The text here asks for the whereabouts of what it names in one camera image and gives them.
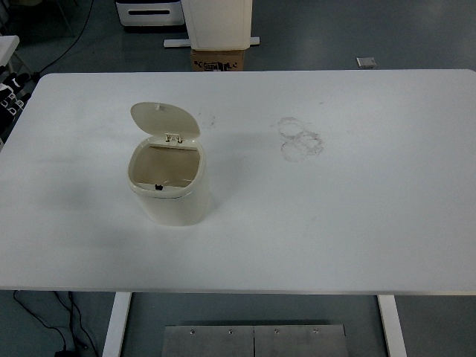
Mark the small cream lidded trash bin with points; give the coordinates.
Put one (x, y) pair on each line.
(175, 208)

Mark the brown cardboard box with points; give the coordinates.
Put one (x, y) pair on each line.
(217, 56)

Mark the white metal floor foot bar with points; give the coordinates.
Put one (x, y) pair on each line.
(175, 42)

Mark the small grey floor plate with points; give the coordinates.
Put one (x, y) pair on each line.
(366, 62)

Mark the white machine with dark slot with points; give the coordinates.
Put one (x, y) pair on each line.
(148, 23)

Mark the white table leg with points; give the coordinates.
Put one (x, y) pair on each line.
(117, 327)
(392, 327)

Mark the black and white floor items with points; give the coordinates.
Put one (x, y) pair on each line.
(11, 85)

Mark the black power adapter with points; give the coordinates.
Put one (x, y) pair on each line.
(64, 354)

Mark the white folding side table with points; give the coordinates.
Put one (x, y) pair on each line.
(7, 44)

